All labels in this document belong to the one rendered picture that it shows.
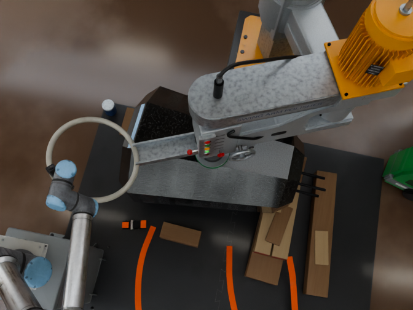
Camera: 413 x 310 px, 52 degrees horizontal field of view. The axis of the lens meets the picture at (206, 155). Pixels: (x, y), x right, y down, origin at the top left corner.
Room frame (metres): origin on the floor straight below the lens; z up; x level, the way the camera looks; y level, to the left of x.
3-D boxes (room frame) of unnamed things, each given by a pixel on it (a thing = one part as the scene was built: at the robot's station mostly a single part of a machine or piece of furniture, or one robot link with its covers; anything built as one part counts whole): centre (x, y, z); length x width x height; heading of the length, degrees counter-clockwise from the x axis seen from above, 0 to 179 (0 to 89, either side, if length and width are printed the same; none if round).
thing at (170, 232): (0.33, 0.16, 0.07); 0.30 x 0.12 x 0.12; 79
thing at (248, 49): (1.55, -0.43, 0.76); 0.49 x 0.49 x 0.05; 81
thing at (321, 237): (0.28, -0.90, 0.13); 0.25 x 0.10 x 0.01; 179
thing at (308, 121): (0.86, -0.42, 1.30); 0.74 x 0.23 x 0.49; 106
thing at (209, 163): (0.77, -0.03, 0.87); 0.21 x 0.21 x 0.01
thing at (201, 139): (0.64, 0.00, 1.37); 0.08 x 0.03 x 0.28; 106
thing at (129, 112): (1.25, 0.67, 0.02); 0.25 x 0.10 x 0.01; 171
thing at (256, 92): (0.86, -0.37, 1.62); 0.96 x 0.25 x 0.17; 106
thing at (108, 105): (1.34, 0.83, 0.08); 0.10 x 0.10 x 0.13
